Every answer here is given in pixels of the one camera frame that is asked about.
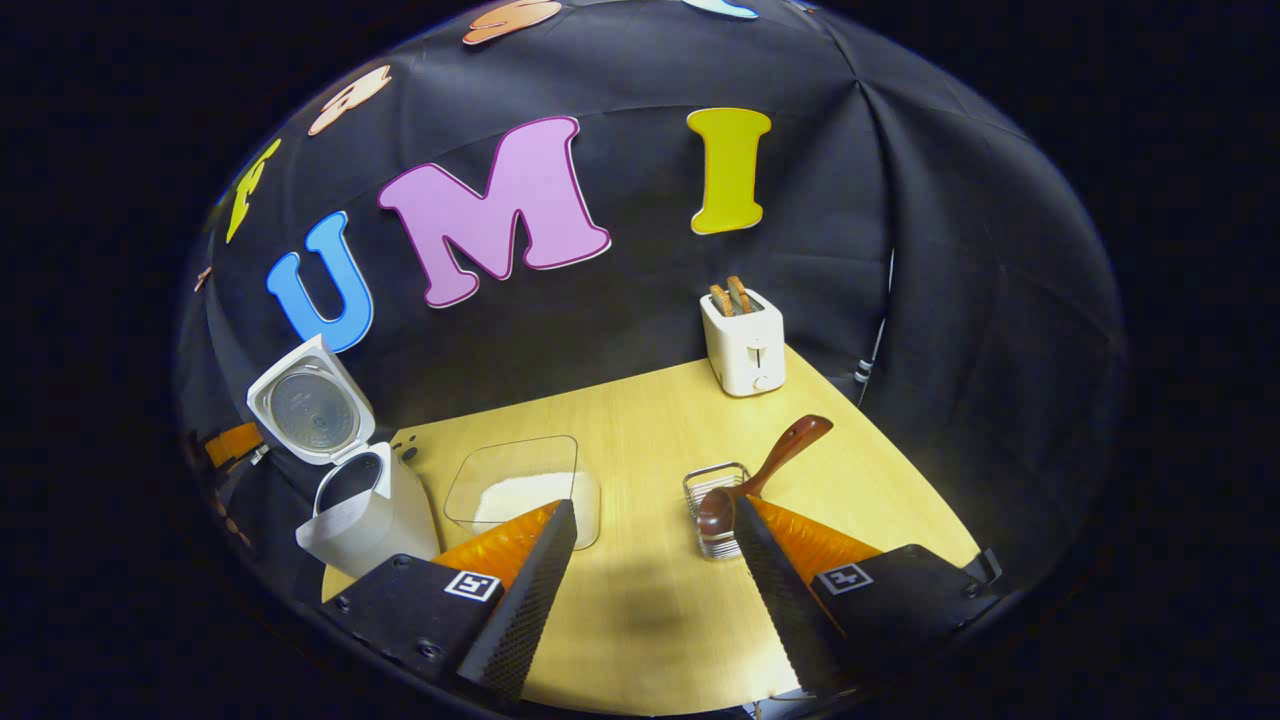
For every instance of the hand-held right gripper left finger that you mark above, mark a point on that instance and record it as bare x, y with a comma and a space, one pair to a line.
520, 600

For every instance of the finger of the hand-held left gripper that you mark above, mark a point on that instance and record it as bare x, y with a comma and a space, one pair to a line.
235, 443

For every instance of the white rice cooker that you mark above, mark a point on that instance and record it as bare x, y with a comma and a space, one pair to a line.
380, 520

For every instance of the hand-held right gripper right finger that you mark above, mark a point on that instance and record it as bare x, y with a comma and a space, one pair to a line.
780, 590

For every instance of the brown toast slice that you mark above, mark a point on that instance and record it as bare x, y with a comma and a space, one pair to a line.
739, 294
721, 300

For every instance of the brown wooden spoon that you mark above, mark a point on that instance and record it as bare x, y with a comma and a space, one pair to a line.
775, 462

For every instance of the black backdrop cloth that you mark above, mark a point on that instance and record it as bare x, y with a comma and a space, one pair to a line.
640, 330

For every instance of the white rice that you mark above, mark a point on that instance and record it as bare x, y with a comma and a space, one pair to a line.
520, 495

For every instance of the clear plastic container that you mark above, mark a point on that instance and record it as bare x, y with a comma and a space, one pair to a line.
520, 455

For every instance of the white toaster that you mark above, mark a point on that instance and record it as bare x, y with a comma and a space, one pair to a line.
745, 355

